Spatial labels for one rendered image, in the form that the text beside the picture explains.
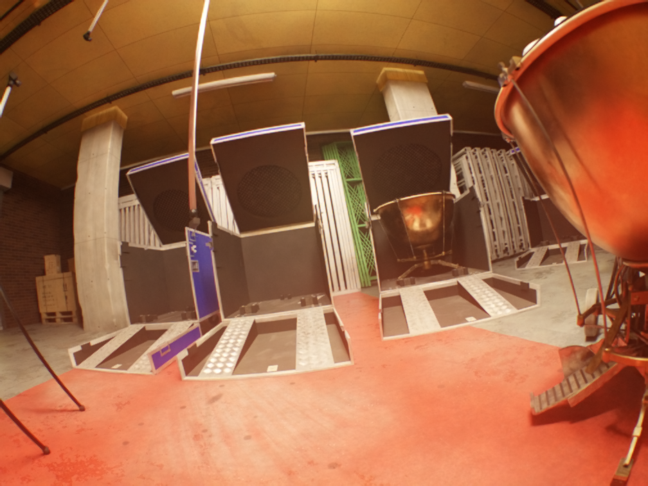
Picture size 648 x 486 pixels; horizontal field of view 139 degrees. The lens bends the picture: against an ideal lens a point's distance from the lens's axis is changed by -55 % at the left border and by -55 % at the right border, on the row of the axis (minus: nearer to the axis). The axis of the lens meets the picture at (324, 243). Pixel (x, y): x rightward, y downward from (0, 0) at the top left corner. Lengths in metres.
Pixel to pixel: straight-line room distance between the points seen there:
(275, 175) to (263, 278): 1.13
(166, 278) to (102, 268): 1.01
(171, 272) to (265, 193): 1.48
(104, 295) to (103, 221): 0.97
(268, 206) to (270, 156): 0.63
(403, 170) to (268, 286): 1.99
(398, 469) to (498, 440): 0.25
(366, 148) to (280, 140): 0.88
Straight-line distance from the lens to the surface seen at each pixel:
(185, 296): 3.29
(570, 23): 0.51
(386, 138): 2.76
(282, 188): 2.81
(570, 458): 0.72
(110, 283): 3.85
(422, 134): 2.83
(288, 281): 2.98
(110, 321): 3.90
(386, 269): 3.30
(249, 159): 2.61
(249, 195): 2.87
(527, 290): 1.94
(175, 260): 3.33
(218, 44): 3.63
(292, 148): 2.56
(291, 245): 2.98
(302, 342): 1.53
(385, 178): 3.08
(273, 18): 3.41
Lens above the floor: 0.50
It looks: 4 degrees up
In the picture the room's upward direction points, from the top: 9 degrees counter-clockwise
